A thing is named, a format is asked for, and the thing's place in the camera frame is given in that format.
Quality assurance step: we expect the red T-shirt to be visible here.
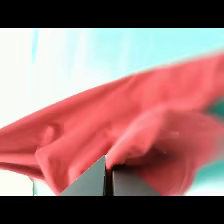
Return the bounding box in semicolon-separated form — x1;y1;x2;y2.
0;49;224;197

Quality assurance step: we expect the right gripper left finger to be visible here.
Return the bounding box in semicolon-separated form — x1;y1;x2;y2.
60;155;107;197

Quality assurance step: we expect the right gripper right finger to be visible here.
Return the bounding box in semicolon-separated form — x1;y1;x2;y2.
110;165;162;197

